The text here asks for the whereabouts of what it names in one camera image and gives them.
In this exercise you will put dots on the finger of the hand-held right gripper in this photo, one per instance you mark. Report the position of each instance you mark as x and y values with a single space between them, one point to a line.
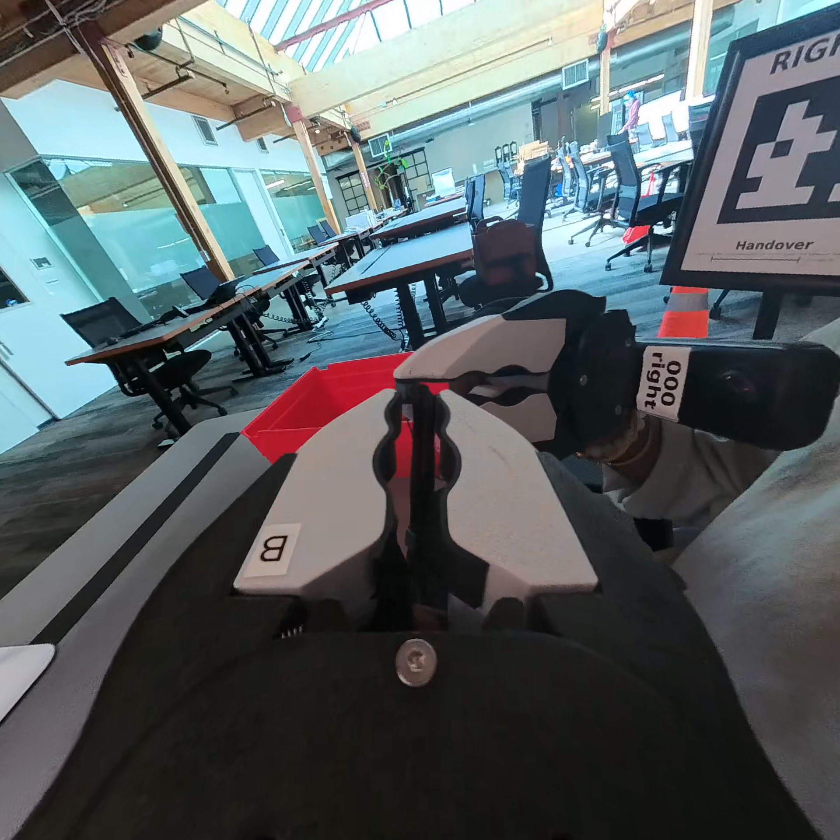
485 344
531 413

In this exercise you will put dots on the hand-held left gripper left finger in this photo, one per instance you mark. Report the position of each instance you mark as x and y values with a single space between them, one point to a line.
321 512

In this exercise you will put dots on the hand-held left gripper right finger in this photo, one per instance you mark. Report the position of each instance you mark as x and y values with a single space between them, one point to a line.
518 518

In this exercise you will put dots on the red plastic bin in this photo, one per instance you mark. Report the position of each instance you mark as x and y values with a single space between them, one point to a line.
315 407

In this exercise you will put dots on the person's right forearm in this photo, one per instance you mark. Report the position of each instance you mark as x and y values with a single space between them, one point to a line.
689 472

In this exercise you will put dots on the person's right hand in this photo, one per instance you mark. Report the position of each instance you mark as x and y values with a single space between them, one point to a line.
623 446

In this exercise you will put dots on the orange traffic cone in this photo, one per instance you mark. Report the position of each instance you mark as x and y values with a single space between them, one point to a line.
684 315

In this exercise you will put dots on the wooden office desk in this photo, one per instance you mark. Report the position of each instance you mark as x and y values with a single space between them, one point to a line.
426 216
407 256
164 331

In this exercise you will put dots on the black office chair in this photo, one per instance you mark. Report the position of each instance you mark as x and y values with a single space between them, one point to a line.
535 190
623 177
105 321
203 282

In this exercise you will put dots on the green plant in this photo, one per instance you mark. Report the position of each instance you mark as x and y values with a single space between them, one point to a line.
392 161

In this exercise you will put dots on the wooden pillar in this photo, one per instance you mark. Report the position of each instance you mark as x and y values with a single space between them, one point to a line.
364 174
157 157
315 170

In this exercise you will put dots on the person's pale sweatshirt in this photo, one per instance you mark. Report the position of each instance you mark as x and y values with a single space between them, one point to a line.
774 590

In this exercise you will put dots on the black white marker board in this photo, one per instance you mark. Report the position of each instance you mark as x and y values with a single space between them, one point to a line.
774 164

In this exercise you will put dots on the white door with window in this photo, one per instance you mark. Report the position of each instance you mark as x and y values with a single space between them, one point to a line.
19 367

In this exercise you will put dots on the wooden book stand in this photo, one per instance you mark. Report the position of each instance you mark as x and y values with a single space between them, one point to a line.
19 676

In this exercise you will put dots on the small wall plate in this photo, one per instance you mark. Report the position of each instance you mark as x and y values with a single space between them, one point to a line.
40 263

